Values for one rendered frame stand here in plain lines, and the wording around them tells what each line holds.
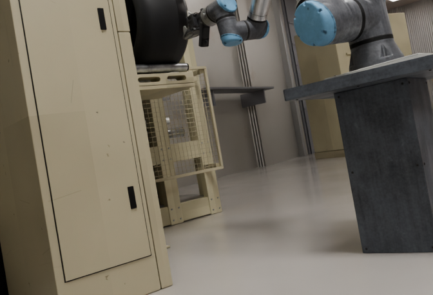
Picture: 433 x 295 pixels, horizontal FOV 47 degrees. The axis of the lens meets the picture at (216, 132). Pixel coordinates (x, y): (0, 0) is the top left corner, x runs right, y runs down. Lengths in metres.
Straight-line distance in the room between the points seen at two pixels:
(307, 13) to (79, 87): 0.78
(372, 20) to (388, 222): 0.68
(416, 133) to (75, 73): 1.10
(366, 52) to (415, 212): 0.55
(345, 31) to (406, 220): 0.65
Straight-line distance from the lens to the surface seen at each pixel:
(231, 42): 2.24
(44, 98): 1.63
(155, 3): 2.55
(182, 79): 2.68
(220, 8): 2.25
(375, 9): 1.82
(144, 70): 2.55
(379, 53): 1.78
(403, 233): 1.77
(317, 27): 1.68
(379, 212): 1.78
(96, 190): 1.66
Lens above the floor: 0.44
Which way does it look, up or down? 2 degrees up
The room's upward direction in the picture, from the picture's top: 10 degrees counter-clockwise
